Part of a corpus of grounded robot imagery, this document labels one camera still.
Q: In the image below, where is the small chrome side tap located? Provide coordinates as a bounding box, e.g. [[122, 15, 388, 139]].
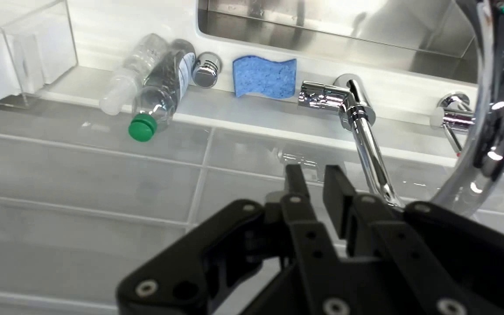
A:
[[430, 90, 479, 160]]

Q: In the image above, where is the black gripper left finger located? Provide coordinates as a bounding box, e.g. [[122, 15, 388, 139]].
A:
[[115, 162, 350, 315]]

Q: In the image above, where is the small clear bottle white top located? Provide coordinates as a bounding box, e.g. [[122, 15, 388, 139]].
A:
[[98, 31, 169, 117]]

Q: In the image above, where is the clear bottle green cap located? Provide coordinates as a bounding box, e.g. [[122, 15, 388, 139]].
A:
[[126, 36, 199, 143]]

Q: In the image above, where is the chrome gooseneck faucet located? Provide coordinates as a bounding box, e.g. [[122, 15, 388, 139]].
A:
[[295, 0, 504, 218]]

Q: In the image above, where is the blue wavy sponge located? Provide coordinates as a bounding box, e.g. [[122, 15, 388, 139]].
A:
[[231, 54, 299, 99]]

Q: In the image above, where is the stainless steel sink basin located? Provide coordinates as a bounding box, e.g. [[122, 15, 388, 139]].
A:
[[194, 0, 486, 83]]

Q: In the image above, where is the small metal-capped jar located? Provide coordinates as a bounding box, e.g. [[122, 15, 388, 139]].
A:
[[190, 48, 225, 89]]

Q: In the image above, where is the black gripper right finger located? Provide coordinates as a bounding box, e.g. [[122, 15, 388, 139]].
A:
[[322, 162, 504, 315]]

